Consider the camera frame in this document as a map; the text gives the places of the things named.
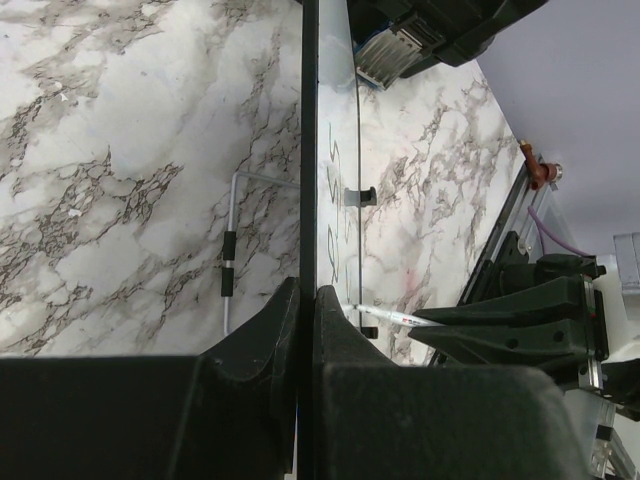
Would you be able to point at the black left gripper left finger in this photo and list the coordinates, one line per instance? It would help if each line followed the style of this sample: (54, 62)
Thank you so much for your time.
(227, 413)

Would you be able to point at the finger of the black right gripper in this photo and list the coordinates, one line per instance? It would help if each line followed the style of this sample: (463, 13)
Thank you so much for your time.
(552, 325)

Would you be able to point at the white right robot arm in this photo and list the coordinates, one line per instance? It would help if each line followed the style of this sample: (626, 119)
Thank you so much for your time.
(555, 265)

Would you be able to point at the silver whiteboard marker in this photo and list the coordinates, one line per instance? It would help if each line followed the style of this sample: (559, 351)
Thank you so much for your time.
(395, 317)

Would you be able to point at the white framed whiteboard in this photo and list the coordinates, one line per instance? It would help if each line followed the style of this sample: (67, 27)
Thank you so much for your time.
(332, 195)

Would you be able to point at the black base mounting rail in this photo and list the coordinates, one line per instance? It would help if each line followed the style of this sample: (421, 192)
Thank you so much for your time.
(486, 327)

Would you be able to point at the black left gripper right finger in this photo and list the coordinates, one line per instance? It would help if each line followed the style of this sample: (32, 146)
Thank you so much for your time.
(374, 419)

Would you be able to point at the aluminium frame rail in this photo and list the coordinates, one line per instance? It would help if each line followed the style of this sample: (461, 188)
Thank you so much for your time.
(609, 431)

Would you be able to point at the copper pipe fitting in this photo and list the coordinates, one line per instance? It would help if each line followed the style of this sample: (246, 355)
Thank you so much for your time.
(540, 173)

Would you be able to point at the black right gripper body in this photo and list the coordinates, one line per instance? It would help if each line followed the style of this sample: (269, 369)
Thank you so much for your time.
(590, 373)

